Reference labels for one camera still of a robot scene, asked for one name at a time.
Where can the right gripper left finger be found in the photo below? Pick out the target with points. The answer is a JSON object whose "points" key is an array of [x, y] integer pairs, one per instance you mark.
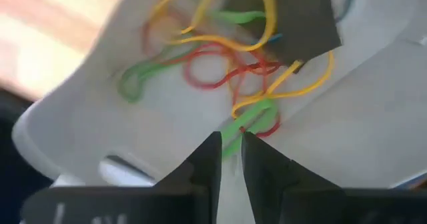
{"points": [[150, 204]]}

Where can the dark grey square block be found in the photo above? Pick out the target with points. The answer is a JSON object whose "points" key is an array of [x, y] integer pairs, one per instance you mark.
{"points": [[300, 24]]}

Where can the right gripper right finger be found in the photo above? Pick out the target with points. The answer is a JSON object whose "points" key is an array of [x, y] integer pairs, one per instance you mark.
{"points": [[300, 204]]}

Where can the yellow rubber band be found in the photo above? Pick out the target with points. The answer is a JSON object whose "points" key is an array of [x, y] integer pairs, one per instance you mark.
{"points": [[272, 17], [300, 92]]}

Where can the red rubber band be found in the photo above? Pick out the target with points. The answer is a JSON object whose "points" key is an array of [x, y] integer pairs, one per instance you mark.
{"points": [[270, 132], [200, 84]]}

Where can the green rubber band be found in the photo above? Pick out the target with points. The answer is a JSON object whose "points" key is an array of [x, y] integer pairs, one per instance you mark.
{"points": [[240, 16], [250, 117], [133, 80]]}

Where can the blue rubber band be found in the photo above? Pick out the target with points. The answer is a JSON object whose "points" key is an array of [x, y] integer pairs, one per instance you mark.
{"points": [[275, 37]]}

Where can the white plastic bin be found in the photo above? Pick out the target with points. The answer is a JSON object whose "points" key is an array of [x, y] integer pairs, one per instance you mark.
{"points": [[150, 124]]}

